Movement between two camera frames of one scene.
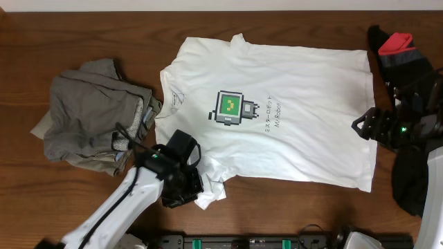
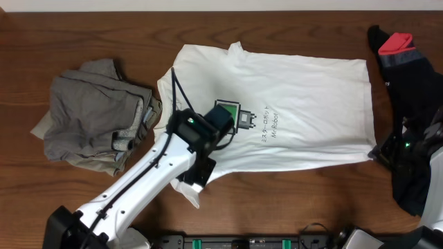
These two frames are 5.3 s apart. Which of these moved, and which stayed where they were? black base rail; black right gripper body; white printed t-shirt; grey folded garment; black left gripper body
Moved: black left gripper body; white printed t-shirt; black right gripper body
Stayed: grey folded garment; black base rail
